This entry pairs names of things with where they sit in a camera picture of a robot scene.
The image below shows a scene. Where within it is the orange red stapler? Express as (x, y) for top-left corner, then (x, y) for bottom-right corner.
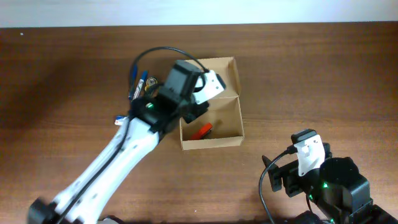
(190, 123), (213, 141)

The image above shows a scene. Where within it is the brown cardboard box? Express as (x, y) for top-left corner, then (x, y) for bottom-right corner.
(180, 57), (244, 151)

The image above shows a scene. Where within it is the blue white staples box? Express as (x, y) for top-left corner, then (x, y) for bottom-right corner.
(114, 115), (127, 126)

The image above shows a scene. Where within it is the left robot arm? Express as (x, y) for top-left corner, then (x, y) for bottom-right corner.
(27, 60), (217, 223)

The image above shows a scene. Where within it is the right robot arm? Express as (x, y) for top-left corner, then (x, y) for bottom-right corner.
(259, 142), (397, 224)

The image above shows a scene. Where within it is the yellow black correction tape dispenser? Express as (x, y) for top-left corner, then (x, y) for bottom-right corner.
(144, 77), (158, 92)

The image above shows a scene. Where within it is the blue white marker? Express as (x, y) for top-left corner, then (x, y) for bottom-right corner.
(132, 70), (148, 100)

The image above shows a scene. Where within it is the blue ballpoint pen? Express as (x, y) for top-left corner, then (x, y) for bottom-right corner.
(128, 64), (137, 101)

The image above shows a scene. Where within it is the right black cable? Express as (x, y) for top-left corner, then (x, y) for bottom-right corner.
(257, 145), (299, 224)

